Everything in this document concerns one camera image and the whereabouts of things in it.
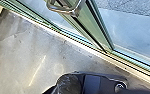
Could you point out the green framed glass door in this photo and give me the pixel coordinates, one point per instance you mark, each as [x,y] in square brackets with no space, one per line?
[97,30]

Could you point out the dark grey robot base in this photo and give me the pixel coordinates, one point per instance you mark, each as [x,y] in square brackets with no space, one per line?
[101,83]

